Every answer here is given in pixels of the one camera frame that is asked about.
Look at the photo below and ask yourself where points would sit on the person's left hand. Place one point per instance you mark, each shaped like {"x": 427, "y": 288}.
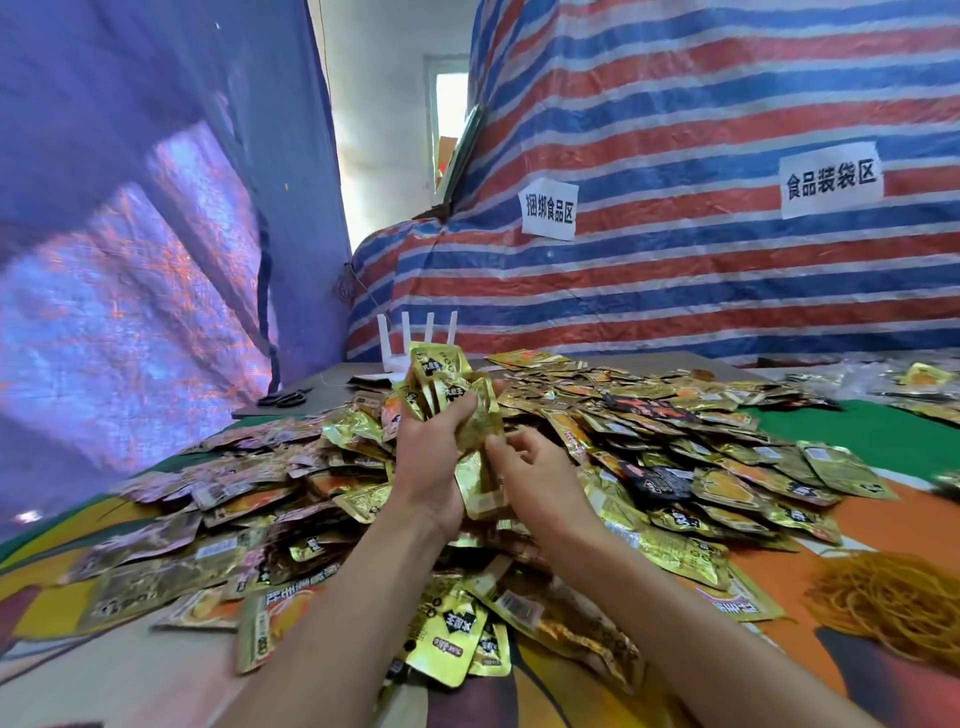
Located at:
{"x": 424, "y": 469}

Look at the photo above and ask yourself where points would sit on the person's right hand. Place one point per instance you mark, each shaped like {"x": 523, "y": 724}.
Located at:
{"x": 544, "y": 487}

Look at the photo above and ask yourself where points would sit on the person's right fingers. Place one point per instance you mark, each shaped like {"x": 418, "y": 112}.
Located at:
{"x": 519, "y": 446}

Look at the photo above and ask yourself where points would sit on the person's left fingers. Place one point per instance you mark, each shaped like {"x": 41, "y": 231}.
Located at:
{"x": 471, "y": 405}

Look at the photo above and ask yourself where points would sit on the bunch of gold snack packets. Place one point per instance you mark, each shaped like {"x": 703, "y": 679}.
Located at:
{"x": 480, "y": 431}

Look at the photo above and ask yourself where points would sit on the person's left forearm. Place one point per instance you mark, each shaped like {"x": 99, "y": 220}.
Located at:
{"x": 352, "y": 622}

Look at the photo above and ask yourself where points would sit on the person's right forearm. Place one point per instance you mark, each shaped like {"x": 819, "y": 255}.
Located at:
{"x": 675, "y": 637}

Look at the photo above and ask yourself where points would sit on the white router with four antennas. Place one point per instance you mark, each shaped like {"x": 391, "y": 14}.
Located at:
{"x": 397, "y": 352}

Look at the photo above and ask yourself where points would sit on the pile of gold snack packets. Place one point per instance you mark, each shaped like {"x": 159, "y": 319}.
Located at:
{"x": 675, "y": 465}

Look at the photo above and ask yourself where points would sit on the black scissors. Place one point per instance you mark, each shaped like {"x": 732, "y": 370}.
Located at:
{"x": 283, "y": 398}

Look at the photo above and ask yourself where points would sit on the small white paper sign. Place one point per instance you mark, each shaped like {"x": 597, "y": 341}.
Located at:
{"x": 548, "y": 210}

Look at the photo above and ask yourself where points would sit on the green leaning board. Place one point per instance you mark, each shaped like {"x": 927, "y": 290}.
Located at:
{"x": 461, "y": 161}

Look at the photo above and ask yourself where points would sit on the red blue striped tarp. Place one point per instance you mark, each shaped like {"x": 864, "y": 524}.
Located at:
{"x": 712, "y": 285}

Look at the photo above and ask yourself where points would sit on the window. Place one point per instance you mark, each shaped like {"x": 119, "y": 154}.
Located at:
{"x": 450, "y": 105}

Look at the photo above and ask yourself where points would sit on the clear plastic bags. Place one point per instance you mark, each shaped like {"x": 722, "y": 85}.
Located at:
{"x": 847, "y": 379}

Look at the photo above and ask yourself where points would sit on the colourful table mat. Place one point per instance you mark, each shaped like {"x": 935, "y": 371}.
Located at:
{"x": 892, "y": 517}

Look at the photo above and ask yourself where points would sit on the heap of yellow rubber bands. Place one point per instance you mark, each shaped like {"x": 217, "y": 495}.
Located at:
{"x": 892, "y": 600}

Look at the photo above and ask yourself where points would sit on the large white paper sign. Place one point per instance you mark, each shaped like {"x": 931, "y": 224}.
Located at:
{"x": 831, "y": 180}

